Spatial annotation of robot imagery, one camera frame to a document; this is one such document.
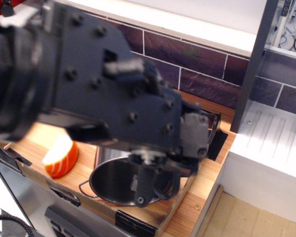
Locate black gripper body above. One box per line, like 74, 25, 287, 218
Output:
39, 2, 208, 177

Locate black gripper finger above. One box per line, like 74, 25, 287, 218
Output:
134, 165, 160, 208

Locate stainless steel metal pot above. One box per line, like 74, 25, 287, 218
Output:
79, 148, 181, 206

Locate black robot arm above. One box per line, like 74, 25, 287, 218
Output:
0, 0, 208, 207

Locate cardboard fence with black tape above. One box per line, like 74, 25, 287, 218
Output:
0, 112, 229, 237

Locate orange salmon sushi toy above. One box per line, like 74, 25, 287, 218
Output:
42, 135, 78, 178

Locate white dish drying rack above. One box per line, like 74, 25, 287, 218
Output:
228, 101, 296, 182

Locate dark grey vertical post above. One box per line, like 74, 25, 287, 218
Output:
230, 0, 278, 133

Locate cables behind white frame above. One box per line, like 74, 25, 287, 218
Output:
271, 0, 296, 54

